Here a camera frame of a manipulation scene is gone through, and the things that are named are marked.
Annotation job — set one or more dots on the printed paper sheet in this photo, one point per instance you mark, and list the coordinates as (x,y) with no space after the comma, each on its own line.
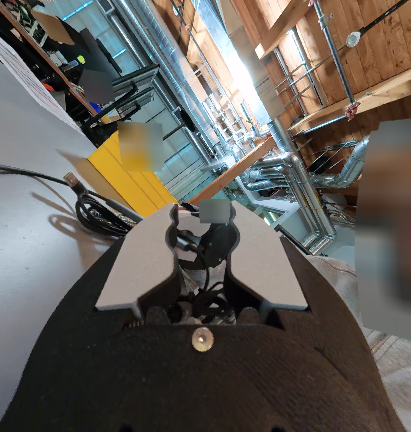
(20,74)

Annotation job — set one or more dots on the wooden ceiling beam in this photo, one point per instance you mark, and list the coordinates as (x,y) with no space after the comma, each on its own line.
(283,30)
(377,98)

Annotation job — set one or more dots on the silver ceiling pipe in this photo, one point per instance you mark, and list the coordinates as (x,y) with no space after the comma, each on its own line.
(330,44)

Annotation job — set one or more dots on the black pendant lamp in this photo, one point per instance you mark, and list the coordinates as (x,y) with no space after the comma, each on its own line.
(188,119)

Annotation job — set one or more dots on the black monitor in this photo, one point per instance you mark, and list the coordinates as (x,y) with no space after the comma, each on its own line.
(138,79)

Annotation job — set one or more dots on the round ceiling lamp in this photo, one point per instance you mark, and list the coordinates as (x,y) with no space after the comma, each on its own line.
(353,39)

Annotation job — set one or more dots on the large yellow plastic bin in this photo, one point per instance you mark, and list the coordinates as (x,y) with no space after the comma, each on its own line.
(138,189)

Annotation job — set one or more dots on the silver insulated pipes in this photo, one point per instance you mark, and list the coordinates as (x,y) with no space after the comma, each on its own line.
(293,165)

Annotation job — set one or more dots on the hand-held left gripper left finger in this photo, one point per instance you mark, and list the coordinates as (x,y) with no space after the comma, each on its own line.
(141,266)

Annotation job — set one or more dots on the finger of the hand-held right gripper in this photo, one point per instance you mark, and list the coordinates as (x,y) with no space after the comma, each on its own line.
(190,223)
(188,256)

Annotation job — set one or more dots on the grey zip sweatshirt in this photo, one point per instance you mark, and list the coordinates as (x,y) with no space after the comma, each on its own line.
(394,388)

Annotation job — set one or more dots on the long silver ceiling duct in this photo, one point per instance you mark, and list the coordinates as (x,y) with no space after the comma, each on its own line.
(148,50)

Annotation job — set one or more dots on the grey desk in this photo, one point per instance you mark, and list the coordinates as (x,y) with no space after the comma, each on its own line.
(23,236)

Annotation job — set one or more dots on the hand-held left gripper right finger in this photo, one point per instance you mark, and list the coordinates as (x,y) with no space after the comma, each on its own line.
(266,270)

